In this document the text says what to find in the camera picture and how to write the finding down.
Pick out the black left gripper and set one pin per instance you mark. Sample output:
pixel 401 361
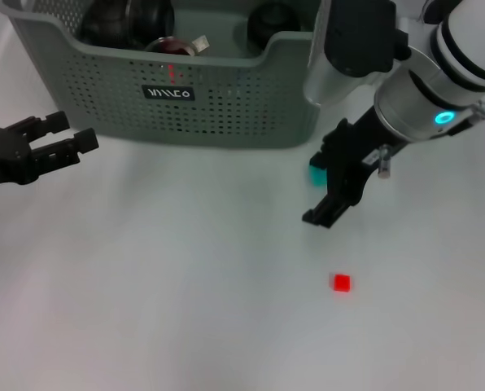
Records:
pixel 4 156

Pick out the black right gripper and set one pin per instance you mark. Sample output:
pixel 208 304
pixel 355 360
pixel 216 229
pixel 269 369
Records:
pixel 352 163

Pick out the teal square brick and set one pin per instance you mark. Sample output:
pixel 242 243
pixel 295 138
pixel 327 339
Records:
pixel 317 177

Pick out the red square brick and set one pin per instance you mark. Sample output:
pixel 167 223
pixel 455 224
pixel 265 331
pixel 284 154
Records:
pixel 342 282

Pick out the orange-red brick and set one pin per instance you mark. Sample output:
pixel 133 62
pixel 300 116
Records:
pixel 167 47

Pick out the glass teacup black base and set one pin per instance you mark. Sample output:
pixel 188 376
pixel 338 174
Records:
pixel 153 20
pixel 189 48
pixel 104 24
pixel 273 24

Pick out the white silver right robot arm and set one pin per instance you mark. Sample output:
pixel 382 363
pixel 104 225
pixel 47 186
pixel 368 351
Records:
pixel 450 61

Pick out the grey perforated storage bin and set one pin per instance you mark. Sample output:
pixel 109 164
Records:
pixel 104 102

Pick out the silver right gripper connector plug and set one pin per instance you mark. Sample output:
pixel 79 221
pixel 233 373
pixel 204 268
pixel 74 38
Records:
pixel 384 163

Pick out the black right wrist camera housing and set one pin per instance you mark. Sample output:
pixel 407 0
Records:
pixel 348 40

